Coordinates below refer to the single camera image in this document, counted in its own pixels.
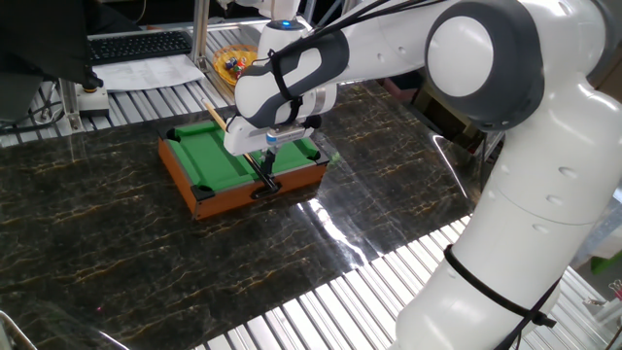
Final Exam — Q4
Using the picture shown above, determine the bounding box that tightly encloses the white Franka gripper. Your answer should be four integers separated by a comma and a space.
223, 114, 316, 178

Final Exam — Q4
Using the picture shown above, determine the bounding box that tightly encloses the wooden pool cue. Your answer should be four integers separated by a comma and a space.
200, 98, 282, 193

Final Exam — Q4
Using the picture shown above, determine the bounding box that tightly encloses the mini green pool table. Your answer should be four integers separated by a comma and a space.
157, 119, 330, 221

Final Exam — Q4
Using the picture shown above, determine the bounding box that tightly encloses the yellow wicker basket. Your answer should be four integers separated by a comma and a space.
212, 44, 259, 88

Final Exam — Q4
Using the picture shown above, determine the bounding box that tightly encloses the pink storage box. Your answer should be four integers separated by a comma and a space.
383, 71, 425, 102

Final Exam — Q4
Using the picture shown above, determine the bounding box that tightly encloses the white paper sheet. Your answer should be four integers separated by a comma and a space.
91, 52, 207, 93

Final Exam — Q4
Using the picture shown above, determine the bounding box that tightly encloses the black computer keyboard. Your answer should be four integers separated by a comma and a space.
86, 30, 194, 67

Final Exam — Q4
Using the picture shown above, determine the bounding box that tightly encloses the dark marble pattern mat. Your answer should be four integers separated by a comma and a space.
0, 80, 487, 350

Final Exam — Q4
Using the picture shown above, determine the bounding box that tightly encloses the short aluminium profile foot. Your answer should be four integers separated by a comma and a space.
57, 77, 85, 133

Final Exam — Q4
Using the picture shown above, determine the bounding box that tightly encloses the black computer monitor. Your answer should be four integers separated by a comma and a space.
0, 0, 106, 96

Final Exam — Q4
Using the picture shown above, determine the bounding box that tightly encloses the aluminium frame post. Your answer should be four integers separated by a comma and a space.
190, 0, 212, 69

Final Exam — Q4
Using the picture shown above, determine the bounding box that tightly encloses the white post stand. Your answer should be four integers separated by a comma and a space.
227, 0, 302, 21

